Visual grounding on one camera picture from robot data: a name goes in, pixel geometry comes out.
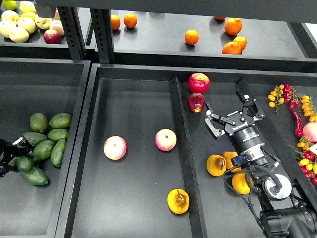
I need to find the orange centre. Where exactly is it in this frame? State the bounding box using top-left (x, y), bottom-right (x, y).
top-left (184, 29), bottom-right (199, 45)

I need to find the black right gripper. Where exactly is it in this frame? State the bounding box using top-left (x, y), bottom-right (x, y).
top-left (205, 90), bottom-right (268, 166)

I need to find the red apple on shelf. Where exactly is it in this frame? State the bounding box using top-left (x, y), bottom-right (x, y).
top-left (44, 29), bottom-right (61, 44)

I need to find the yellow pear with stem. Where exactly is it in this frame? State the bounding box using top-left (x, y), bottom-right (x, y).
top-left (167, 188), bottom-right (189, 215)

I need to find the green avocado top left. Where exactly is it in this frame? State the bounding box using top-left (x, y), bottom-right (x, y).
top-left (29, 113), bottom-right (48, 133)

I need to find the green avocado middle right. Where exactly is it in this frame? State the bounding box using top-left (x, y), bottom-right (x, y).
top-left (48, 128), bottom-right (69, 141)

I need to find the black centre tray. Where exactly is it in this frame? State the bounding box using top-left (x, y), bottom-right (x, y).
top-left (54, 63), bottom-right (317, 238)

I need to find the mixed cherry tomatoes lower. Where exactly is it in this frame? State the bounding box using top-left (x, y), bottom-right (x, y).
top-left (289, 136), bottom-right (317, 185)

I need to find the pale yellow apple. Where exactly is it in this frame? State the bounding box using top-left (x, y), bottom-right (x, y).
top-left (9, 27), bottom-right (29, 43)
top-left (0, 20), bottom-right (16, 38)
top-left (17, 17), bottom-right (36, 34)

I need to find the black left tray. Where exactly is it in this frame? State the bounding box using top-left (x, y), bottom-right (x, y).
top-left (0, 58), bottom-right (90, 238)

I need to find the pink apple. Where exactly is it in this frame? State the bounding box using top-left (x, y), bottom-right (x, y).
top-left (104, 136), bottom-right (127, 160)
top-left (155, 128), bottom-right (177, 151)

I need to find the pink peach on shelf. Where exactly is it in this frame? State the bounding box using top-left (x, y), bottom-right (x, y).
top-left (50, 20), bottom-right (64, 37)

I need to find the pink peach right edge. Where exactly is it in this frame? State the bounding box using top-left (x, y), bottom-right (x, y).
top-left (303, 122), bottom-right (317, 142)

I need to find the bright green avocado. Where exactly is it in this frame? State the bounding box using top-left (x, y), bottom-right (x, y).
top-left (13, 156), bottom-right (34, 172)

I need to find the dark green avocado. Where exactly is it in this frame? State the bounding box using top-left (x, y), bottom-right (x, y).
top-left (51, 138), bottom-right (67, 168)

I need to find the pink apple left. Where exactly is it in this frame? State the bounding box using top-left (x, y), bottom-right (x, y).
top-left (104, 136), bottom-right (127, 160)

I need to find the green avocado top right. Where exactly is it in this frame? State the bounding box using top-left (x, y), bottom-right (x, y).
top-left (49, 113), bottom-right (72, 129)

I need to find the orange small right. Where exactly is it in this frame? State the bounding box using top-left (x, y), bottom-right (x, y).
top-left (233, 36), bottom-right (247, 51)

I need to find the pink apple right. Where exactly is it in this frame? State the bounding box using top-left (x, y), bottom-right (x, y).
top-left (155, 128), bottom-right (177, 151)

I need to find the orange cherry tomato bunch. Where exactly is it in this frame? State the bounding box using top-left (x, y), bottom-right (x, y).
top-left (267, 84), bottom-right (284, 114)

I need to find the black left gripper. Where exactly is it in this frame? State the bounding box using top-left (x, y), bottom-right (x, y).
top-left (0, 135), bottom-right (34, 178)

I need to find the dark red apple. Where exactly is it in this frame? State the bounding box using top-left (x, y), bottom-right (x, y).
top-left (187, 92), bottom-right (206, 113)

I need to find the black tray divider left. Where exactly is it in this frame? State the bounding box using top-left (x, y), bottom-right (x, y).
top-left (169, 75), bottom-right (208, 238)

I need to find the dark avocado bottom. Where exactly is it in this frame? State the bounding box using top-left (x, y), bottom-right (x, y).
top-left (20, 167), bottom-right (50, 186)

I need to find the red cherry tomato bunch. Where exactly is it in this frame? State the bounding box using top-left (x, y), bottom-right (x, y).
top-left (283, 84), bottom-right (300, 109)

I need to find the bright red apple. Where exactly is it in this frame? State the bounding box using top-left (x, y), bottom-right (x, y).
top-left (188, 72), bottom-right (210, 94)

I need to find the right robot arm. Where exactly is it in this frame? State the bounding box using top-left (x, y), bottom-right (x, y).
top-left (205, 95), bottom-right (317, 238)

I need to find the yellow pear middle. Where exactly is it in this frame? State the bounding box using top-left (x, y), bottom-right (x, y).
top-left (222, 151), bottom-right (238, 170)

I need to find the pale yellow apple front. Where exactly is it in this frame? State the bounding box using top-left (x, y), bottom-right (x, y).
top-left (9, 27), bottom-right (29, 43)

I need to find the orange front right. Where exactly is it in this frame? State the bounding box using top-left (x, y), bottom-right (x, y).
top-left (222, 42), bottom-right (242, 55)

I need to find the yellow pear brown base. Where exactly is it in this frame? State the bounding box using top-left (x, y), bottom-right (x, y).
top-left (206, 155), bottom-right (226, 177)

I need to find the green avocado middle left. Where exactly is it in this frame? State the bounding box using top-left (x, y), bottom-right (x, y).
top-left (22, 132), bottom-right (48, 147)

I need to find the pale yellow apple middle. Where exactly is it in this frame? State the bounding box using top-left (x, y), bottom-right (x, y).
top-left (17, 17), bottom-right (36, 34)

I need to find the large orange right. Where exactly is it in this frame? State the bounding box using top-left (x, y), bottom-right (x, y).
top-left (224, 17), bottom-right (243, 36)

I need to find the yellow pear lower left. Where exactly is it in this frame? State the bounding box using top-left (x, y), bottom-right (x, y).
top-left (231, 173), bottom-right (251, 195)

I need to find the red chili pepper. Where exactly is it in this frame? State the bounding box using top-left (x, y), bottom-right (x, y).
top-left (289, 108), bottom-right (303, 137)

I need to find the black tray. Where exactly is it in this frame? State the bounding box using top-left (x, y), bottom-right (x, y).
top-left (54, 63), bottom-right (317, 238)
top-left (0, 58), bottom-right (90, 238)

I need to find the pale yellow apple left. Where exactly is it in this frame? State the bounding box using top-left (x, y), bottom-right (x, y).
top-left (0, 20), bottom-right (16, 38)

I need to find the green avocado centre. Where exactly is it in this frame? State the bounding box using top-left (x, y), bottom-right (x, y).
top-left (32, 139), bottom-right (56, 162)

